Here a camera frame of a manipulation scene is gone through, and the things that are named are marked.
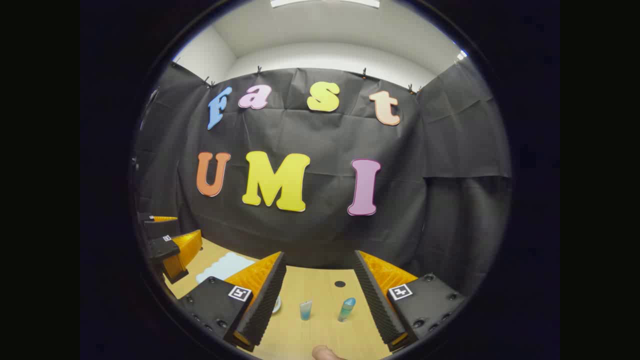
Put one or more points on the pale blue suitcase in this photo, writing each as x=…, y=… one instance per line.
x=225, y=265

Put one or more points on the small white cream jar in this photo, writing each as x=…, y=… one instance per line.
x=277, y=305

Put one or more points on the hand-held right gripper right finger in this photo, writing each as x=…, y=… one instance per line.
x=375, y=300

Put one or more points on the black backdrop cloth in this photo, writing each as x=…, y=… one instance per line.
x=310, y=235

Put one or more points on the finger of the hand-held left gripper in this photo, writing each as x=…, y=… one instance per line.
x=157, y=229
x=162, y=248

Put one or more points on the green bottle with blue cap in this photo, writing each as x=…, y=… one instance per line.
x=346, y=310

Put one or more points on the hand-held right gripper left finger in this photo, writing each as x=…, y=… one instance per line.
x=265, y=305

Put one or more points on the ceiling light panel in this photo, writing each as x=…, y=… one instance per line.
x=325, y=2

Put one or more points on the blue and white squeeze tube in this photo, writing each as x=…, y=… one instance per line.
x=305, y=311

